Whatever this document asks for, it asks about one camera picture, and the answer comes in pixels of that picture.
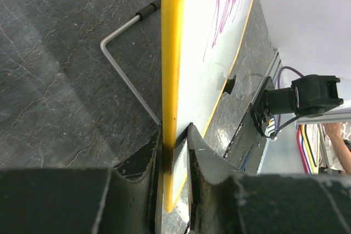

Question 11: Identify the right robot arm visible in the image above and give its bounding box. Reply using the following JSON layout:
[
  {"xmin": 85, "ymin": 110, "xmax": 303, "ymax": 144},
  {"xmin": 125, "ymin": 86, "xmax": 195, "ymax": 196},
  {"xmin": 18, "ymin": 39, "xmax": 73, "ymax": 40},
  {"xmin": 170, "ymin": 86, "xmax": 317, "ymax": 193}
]
[{"xmin": 250, "ymin": 75, "xmax": 350, "ymax": 139}]

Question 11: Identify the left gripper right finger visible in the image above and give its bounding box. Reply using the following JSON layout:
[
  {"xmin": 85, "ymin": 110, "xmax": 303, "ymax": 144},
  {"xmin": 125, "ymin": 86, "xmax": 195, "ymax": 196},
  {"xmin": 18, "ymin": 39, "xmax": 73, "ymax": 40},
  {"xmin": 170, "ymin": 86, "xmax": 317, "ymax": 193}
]
[{"xmin": 188, "ymin": 124, "xmax": 350, "ymax": 233}]

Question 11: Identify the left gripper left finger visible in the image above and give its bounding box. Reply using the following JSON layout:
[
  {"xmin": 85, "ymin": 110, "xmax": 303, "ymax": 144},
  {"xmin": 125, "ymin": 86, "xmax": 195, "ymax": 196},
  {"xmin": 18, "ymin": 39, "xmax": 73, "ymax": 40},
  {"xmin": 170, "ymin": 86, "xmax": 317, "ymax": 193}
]
[{"xmin": 1, "ymin": 128, "xmax": 162, "ymax": 233}]

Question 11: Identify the yellow framed whiteboard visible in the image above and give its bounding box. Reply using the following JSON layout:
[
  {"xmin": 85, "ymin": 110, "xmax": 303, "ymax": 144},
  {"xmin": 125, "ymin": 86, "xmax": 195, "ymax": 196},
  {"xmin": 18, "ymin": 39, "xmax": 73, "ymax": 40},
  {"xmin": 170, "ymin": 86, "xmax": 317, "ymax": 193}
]
[{"xmin": 161, "ymin": 0, "xmax": 253, "ymax": 212}]

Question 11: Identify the person forearm in background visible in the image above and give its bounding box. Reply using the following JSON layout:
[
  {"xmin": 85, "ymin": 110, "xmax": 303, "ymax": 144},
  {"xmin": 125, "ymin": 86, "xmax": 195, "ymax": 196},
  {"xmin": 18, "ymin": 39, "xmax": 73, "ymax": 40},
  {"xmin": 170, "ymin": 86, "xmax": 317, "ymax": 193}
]
[{"xmin": 324, "ymin": 123, "xmax": 350, "ymax": 175}]

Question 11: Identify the whiteboard wire stand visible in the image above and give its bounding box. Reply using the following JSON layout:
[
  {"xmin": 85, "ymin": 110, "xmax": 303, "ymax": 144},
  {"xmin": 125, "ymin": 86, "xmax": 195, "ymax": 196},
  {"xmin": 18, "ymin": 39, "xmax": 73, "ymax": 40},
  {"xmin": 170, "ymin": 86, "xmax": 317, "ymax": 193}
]
[{"xmin": 100, "ymin": 0, "xmax": 162, "ymax": 125}]

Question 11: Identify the background small whiteboard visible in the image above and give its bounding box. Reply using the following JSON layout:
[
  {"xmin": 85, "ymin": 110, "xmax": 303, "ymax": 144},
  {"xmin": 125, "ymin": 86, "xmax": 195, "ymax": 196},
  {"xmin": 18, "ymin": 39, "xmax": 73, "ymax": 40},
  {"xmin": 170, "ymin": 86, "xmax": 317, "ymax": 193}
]
[{"xmin": 297, "ymin": 124, "xmax": 320, "ymax": 174}]

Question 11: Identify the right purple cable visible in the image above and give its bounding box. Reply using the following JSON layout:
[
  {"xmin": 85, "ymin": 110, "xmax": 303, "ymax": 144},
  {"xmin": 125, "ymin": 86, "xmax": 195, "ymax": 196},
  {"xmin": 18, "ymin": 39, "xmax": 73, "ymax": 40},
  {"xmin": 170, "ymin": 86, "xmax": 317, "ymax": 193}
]
[{"xmin": 270, "ymin": 66, "xmax": 305, "ymax": 140}]

